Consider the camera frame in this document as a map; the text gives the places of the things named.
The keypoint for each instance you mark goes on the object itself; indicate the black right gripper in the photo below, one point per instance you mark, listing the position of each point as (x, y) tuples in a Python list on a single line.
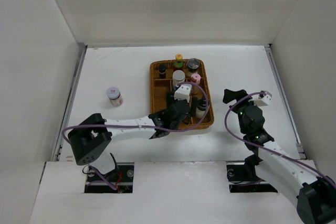
[(230, 95)]

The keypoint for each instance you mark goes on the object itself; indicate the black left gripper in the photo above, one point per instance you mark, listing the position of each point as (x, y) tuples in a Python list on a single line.
[(171, 99)]

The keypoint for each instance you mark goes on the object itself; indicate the black stopper white bottle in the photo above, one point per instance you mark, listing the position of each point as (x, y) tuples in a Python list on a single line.
[(201, 108)]

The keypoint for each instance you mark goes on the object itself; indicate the silver lid tall jar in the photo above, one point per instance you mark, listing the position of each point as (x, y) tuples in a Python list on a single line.
[(177, 77)]

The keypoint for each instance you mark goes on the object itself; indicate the pink lid spice jar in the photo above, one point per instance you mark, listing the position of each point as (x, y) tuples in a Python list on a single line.
[(195, 79)]

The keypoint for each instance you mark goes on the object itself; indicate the yellow cap sauce bottle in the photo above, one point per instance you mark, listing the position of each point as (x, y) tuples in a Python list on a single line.
[(178, 63)]

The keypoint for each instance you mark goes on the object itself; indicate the small black cap bottle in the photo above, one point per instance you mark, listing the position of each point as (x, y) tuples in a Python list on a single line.
[(162, 71)]

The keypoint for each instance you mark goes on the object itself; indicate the black cap salt grinder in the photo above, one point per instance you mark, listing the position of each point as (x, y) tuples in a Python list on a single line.
[(193, 65)]

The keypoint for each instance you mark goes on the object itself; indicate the white lid brown jar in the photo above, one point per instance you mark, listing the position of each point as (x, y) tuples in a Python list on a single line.
[(114, 95)]

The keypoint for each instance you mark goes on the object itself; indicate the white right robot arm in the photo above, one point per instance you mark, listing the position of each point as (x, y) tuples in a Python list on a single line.
[(310, 192)]

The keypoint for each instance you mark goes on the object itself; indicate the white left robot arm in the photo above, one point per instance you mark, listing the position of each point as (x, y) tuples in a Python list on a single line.
[(89, 140)]

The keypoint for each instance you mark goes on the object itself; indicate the brown wicker divided tray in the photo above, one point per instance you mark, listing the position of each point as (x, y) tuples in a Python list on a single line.
[(159, 87)]

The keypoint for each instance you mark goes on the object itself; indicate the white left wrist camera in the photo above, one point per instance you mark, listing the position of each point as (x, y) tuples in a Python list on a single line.
[(183, 92)]

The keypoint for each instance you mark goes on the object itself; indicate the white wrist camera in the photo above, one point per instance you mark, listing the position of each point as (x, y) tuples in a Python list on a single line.
[(183, 92), (264, 99)]

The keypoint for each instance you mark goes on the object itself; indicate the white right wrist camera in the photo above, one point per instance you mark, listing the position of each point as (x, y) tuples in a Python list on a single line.
[(264, 99)]

